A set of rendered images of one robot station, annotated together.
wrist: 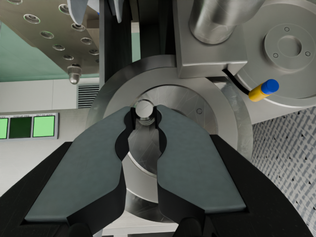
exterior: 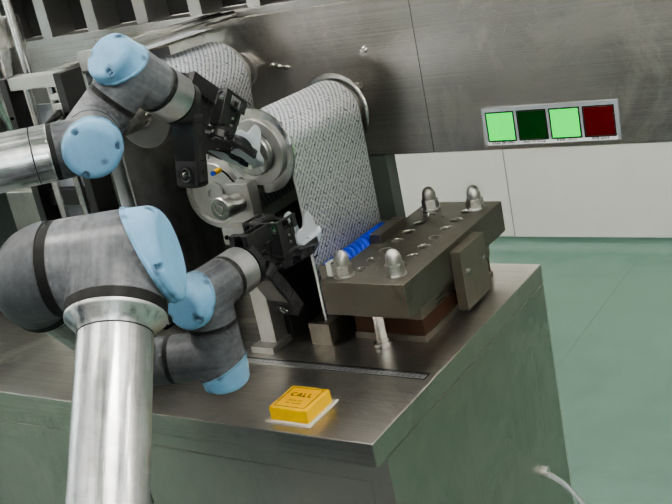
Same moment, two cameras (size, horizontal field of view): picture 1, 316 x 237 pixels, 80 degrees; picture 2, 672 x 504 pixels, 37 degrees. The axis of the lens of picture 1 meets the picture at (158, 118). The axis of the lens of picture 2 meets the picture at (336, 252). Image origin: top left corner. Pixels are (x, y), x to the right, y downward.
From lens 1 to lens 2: 1.56 m
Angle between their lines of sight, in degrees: 35
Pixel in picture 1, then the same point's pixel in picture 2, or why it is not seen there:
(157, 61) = (268, 188)
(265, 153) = not seen: hidden behind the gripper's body
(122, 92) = (277, 172)
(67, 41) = (427, 232)
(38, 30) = (435, 240)
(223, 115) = not seen: hidden behind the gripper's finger
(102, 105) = (288, 165)
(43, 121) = (502, 133)
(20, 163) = (524, 72)
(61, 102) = not seen: outside the picture
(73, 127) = (464, 125)
